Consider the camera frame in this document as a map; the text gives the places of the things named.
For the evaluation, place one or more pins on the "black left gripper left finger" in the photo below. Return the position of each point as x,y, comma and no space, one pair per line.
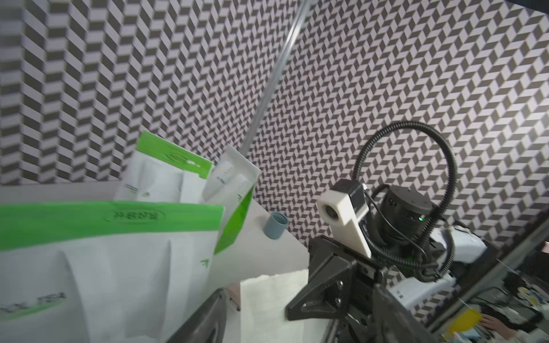
207,324

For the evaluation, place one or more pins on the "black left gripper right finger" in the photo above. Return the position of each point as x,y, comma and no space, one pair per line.
393,323

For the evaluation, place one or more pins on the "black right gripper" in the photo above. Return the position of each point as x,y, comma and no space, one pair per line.
341,283

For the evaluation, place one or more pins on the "pale receipt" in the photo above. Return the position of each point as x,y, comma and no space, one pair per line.
263,303

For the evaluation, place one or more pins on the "green white tea bag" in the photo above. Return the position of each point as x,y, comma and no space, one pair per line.
103,271
160,171
231,185

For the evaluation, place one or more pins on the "pink stapler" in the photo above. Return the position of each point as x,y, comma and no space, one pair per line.
235,295

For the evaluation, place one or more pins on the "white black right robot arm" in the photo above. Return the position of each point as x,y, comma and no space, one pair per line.
390,247

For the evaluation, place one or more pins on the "blue-grey ceramic cup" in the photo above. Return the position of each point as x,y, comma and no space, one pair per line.
276,225

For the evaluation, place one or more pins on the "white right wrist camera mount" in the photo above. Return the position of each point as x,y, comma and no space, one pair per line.
343,207

